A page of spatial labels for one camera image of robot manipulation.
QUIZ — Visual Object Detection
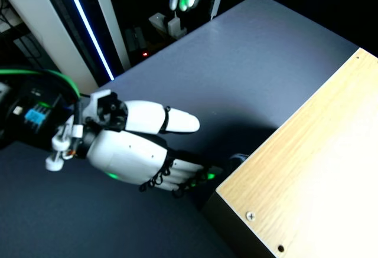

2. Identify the grey table cloth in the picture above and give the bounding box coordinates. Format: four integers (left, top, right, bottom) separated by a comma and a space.
0, 0, 364, 258

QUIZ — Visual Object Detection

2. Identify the metal door handle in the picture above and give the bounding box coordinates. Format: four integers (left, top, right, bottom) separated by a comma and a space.
227, 152, 250, 172

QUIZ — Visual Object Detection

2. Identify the white pillar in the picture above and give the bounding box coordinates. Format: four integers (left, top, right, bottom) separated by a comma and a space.
0, 0, 131, 93

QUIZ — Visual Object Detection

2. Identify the green cable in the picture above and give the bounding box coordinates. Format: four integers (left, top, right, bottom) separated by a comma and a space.
0, 68, 83, 99

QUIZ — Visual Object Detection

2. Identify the black device with red light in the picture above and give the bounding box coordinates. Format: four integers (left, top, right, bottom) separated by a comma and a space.
123, 26, 150, 60

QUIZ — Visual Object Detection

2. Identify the blue LED strip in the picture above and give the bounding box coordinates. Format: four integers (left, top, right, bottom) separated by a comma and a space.
61, 0, 116, 81

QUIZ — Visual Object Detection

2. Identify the grey angled bracket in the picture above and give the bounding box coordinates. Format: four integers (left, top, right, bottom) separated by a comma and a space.
148, 12, 169, 33

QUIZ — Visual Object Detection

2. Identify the light wood cabinet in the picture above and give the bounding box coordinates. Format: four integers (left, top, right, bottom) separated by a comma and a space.
202, 48, 378, 258

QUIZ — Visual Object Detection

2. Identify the grey box on rod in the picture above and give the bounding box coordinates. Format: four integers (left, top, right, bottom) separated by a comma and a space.
167, 9, 188, 39

